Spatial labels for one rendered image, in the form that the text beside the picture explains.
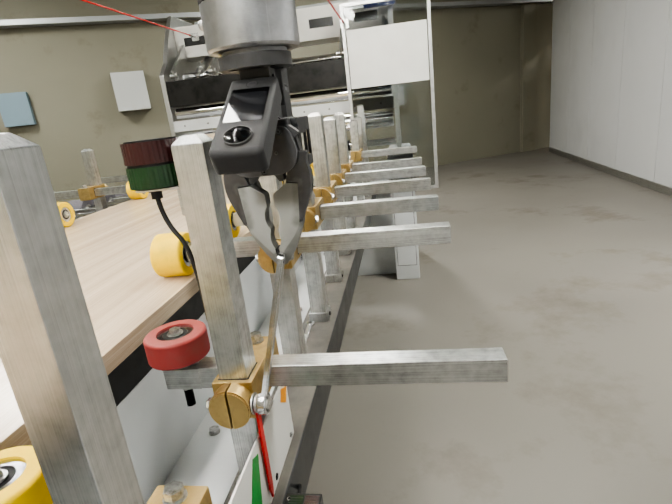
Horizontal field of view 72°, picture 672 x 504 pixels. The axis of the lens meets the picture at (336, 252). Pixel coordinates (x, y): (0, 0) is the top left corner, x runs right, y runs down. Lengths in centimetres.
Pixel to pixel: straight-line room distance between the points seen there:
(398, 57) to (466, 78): 618
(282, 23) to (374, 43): 255
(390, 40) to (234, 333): 261
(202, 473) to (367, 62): 255
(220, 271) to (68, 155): 701
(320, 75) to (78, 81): 491
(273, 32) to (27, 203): 26
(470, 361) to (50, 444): 43
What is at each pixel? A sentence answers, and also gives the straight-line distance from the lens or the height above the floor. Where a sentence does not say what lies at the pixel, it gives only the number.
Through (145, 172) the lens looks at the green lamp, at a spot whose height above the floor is 112.
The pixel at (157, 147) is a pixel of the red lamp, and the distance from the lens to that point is 51.
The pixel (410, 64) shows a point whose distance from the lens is 299.
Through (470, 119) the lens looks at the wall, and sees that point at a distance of 917.
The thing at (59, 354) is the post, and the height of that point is 105.
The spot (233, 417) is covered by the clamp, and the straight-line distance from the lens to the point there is 57.
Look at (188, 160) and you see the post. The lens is 50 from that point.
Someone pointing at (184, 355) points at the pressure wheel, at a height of 89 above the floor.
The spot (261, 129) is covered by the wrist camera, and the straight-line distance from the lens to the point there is 40.
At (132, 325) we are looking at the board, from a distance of 72.
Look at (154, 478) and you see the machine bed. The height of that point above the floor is 64.
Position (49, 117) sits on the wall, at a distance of 752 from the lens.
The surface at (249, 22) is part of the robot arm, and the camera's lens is 45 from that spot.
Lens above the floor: 116
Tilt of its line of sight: 17 degrees down
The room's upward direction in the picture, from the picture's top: 7 degrees counter-clockwise
